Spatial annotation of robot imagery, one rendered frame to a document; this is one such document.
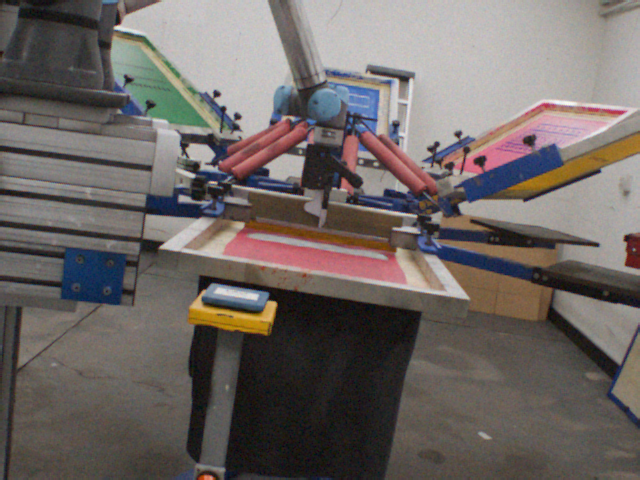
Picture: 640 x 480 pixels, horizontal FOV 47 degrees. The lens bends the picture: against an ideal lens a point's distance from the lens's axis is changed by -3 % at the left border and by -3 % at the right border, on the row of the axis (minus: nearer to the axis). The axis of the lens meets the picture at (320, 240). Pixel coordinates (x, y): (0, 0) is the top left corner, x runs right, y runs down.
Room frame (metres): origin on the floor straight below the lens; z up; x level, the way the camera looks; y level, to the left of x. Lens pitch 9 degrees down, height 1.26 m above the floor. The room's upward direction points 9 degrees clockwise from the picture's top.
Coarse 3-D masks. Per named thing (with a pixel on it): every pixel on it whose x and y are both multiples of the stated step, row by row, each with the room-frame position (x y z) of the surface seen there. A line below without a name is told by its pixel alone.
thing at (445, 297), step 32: (192, 224) 1.70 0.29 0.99; (160, 256) 1.38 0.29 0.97; (192, 256) 1.38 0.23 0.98; (224, 256) 1.40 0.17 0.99; (416, 256) 1.93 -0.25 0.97; (288, 288) 1.38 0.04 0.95; (320, 288) 1.38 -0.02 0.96; (352, 288) 1.38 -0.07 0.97; (384, 288) 1.38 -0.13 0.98; (416, 288) 1.40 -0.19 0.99; (448, 288) 1.45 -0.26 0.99
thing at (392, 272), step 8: (320, 240) 2.02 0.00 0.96; (352, 248) 1.97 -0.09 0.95; (360, 248) 1.99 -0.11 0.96; (368, 248) 2.01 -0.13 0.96; (336, 256) 1.81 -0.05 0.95; (344, 256) 1.83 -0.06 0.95; (352, 256) 1.85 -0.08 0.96; (360, 256) 1.87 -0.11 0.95; (392, 256) 1.95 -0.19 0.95; (384, 264) 1.81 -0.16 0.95; (392, 264) 1.83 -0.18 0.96; (384, 272) 1.70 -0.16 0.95; (392, 272) 1.72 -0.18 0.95; (400, 272) 1.74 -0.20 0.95; (384, 280) 1.61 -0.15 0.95; (392, 280) 1.62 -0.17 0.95; (400, 280) 1.64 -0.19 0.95
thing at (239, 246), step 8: (240, 232) 1.93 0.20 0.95; (248, 232) 1.95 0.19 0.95; (256, 232) 1.98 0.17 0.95; (264, 232) 1.99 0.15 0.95; (232, 240) 1.79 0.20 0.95; (240, 240) 1.81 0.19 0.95; (248, 240) 1.83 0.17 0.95; (256, 240) 1.85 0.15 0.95; (264, 240) 1.86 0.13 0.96; (304, 240) 1.97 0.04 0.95; (312, 240) 1.99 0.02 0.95; (232, 248) 1.69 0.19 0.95; (240, 248) 1.70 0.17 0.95; (248, 248) 1.72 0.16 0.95; (288, 248) 1.81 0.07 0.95; (296, 248) 1.83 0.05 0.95; (304, 248) 1.85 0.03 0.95; (312, 248) 1.86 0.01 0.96; (232, 256) 1.60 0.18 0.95; (240, 256) 1.61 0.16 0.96
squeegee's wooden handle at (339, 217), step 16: (256, 192) 1.97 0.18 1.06; (256, 208) 1.97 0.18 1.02; (272, 208) 1.97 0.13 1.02; (288, 208) 1.97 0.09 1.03; (336, 208) 1.97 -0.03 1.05; (352, 208) 1.98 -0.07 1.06; (304, 224) 1.97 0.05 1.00; (336, 224) 1.97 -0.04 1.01; (352, 224) 1.97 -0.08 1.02; (368, 224) 1.97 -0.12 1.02; (384, 224) 1.97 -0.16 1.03; (400, 224) 1.97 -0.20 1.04
